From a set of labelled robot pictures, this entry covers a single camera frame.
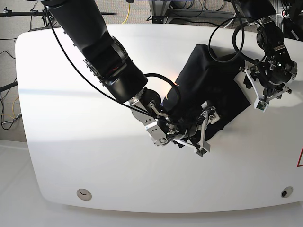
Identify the grey table leg base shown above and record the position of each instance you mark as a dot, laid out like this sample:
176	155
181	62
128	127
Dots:
158	11

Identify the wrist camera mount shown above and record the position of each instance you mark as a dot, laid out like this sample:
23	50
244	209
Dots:
265	95
195	138

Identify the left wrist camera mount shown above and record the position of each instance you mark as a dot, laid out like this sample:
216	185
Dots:
265	95

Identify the silver table grommet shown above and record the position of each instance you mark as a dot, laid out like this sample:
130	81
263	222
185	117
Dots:
84	194

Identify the black T-shirt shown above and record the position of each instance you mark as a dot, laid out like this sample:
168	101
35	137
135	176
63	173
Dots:
203	79

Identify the black tripod stand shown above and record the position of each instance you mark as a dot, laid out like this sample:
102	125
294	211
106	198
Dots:
45	15

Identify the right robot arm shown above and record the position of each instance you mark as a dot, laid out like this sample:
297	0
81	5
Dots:
108	60

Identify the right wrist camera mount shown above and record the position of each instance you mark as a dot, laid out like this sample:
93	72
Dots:
195	138

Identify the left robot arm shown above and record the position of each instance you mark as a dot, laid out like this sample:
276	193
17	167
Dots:
276	69

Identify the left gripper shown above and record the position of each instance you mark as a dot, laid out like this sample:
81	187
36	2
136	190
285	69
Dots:
248	91

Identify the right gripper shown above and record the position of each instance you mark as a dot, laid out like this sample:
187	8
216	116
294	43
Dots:
190	126

